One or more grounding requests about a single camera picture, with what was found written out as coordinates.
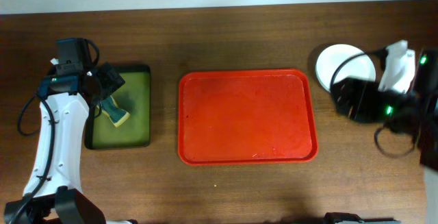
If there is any green and yellow sponge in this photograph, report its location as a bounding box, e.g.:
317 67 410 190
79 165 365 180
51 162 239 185
97 96 130 127

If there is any white plate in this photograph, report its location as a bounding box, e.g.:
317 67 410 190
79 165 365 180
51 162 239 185
315 44 376 92

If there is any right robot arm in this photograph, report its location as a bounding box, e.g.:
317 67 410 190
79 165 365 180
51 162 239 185
329 40 437 223

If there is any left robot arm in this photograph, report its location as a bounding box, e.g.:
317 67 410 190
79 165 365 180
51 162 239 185
4 38 125 223

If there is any black tray with green mat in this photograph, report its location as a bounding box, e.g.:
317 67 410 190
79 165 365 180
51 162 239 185
84 64 151 150

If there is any red plastic tray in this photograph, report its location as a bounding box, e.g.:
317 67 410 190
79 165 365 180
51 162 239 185
178 69 318 166

